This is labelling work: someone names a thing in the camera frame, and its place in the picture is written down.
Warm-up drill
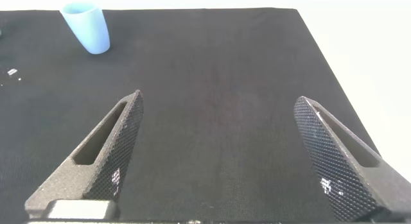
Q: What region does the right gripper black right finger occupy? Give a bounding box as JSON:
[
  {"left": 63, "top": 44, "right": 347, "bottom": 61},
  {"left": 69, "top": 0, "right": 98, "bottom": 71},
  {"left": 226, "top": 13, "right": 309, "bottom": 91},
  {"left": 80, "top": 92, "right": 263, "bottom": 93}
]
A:
[{"left": 293, "top": 95, "right": 411, "bottom": 223}]

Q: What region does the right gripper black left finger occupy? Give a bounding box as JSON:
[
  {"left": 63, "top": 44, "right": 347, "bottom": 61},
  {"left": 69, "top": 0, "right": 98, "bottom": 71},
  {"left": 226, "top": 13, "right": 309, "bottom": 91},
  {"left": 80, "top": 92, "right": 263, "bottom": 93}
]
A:
[{"left": 24, "top": 89, "right": 144, "bottom": 217}]

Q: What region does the light blue plastic cup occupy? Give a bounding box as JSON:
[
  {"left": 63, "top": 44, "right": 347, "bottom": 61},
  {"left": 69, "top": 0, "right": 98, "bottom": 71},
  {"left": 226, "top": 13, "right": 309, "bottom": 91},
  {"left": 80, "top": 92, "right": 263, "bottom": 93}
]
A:
[{"left": 59, "top": 1, "right": 111, "bottom": 55}]

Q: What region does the black fabric table cover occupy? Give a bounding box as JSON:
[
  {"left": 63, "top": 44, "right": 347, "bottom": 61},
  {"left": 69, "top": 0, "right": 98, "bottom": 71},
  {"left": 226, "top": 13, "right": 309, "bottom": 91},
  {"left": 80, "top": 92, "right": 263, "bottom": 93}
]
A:
[{"left": 0, "top": 7, "right": 383, "bottom": 224}]

